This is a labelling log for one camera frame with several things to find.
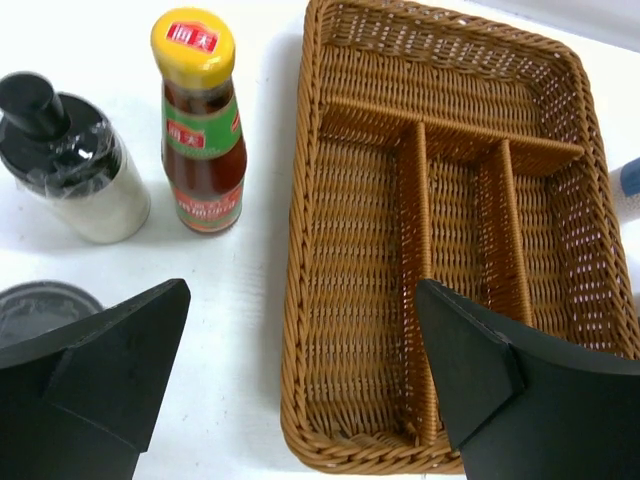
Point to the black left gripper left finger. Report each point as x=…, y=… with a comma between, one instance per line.
x=82, y=401

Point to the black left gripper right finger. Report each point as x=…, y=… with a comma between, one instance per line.
x=518, y=403

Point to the clear-lidded white spice jar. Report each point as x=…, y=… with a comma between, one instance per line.
x=34, y=308

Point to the white blue-labelled bottle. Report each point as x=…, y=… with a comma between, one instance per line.
x=625, y=189

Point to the black-capped white shaker bottle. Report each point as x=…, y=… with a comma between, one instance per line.
x=65, y=152

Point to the yellow-capped sauce bottle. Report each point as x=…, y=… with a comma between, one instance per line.
x=203, y=149

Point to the brown wicker divided basket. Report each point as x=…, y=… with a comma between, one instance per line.
x=433, y=144

